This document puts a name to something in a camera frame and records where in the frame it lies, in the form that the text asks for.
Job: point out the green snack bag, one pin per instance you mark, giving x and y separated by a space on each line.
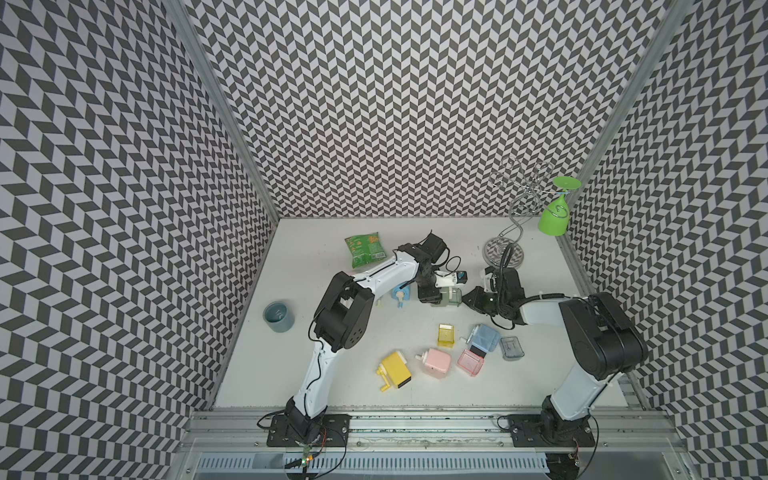
365 249

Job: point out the metal wire glass rack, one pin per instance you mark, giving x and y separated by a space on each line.
527 203

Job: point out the pink pencil sharpener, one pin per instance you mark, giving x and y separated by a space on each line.
435 362

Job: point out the green plastic wine glass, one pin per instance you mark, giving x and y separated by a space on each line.
555 218

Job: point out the teal bowl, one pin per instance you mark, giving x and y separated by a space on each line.
278 316

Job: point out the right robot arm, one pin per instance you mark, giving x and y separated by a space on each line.
605 343

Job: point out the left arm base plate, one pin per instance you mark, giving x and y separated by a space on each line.
332 430

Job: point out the sage green pencil sharpener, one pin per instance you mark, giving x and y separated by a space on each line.
449 297

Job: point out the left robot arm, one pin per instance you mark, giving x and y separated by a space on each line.
342 316

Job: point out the grey transparent tray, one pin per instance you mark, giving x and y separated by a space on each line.
511 348

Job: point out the pink transparent tray front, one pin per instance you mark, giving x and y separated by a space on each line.
470 362

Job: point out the yellow transparent tray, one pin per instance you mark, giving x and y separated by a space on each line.
446 336

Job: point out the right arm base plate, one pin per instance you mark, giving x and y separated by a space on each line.
548 430

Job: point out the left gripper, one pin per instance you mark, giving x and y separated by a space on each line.
431 294

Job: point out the yellow pencil sharpener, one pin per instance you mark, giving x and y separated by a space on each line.
393 371

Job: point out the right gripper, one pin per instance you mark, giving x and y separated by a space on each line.
474 300

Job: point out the light blue pencil sharpener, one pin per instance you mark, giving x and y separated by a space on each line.
482 340

